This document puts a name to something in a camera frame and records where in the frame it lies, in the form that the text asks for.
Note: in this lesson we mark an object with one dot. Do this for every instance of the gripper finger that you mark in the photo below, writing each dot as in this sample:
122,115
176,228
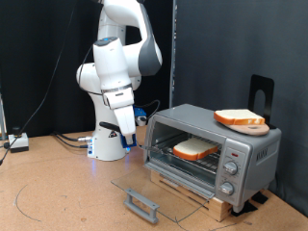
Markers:
129,140

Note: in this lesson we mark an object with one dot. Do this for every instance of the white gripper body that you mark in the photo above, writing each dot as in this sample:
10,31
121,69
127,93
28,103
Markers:
123,109

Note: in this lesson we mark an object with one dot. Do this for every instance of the white bread slice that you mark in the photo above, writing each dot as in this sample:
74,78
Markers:
239,117
195,148

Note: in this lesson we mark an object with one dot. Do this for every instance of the silver oven knob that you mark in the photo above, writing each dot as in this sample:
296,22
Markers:
226,188
231,167

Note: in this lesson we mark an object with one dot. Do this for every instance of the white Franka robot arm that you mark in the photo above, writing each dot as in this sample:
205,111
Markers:
107,150

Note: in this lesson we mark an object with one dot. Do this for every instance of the silver toaster oven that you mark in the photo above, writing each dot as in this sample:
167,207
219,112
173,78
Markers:
256,173

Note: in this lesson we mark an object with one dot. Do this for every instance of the vertical metal pole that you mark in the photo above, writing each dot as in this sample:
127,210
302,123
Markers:
173,48

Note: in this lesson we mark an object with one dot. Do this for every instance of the grey emergency stop box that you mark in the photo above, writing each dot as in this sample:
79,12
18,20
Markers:
18,141

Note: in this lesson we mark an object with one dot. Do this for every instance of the black backdrop curtain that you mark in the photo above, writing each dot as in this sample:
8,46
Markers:
32,48

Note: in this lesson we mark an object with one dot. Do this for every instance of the wooden block riser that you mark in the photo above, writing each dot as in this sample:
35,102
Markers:
218,208

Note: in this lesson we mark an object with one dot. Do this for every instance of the round wooden board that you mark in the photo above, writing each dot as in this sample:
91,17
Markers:
253,130

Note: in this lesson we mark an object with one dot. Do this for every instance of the black foam pad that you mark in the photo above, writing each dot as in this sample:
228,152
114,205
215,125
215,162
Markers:
245,208
260,198

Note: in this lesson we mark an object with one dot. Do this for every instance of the black metal bookend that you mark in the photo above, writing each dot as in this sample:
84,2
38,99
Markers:
256,85

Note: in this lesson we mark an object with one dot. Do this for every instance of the dark grey backdrop curtain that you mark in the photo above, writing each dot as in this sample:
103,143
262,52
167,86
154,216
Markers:
240,38

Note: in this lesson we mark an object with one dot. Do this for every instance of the metal frame leg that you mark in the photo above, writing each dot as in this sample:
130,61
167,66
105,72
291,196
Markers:
2,118

